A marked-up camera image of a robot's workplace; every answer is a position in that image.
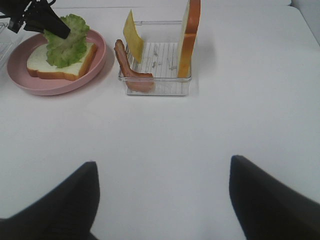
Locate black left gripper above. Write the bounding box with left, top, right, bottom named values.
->
left=0, top=0, right=71, bottom=39

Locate yellow cheese slice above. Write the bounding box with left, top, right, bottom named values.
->
left=123, top=10, right=144, bottom=63

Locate clear plastic right tray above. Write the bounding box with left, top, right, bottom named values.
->
left=118, top=21, right=192, bottom=96

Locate clear plastic left tray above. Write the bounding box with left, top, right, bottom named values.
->
left=0, top=22, right=13, bottom=69

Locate pink round plate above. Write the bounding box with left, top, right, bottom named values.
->
left=6, top=29, right=107, bottom=96

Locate clear plastic tray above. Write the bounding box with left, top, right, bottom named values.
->
left=0, top=22, right=13, bottom=69
left=118, top=21, right=192, bottom=96

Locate green lettuce leaf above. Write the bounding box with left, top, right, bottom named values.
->
left=44, top=13, right=90, bottom=68

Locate bacon strip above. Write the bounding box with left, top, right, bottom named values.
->
left=114, top=39, right=155, bottom=93

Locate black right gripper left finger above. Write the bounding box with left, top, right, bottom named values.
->
left=0, top=161, right=100, bottom=240

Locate bread slice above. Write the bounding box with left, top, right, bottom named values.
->
left=26, top=42, right=98, bottom=81
left=176, top=0, right=201, bottom=78

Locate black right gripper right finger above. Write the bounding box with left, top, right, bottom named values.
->
left=229, top=155, right=320, bottom=240

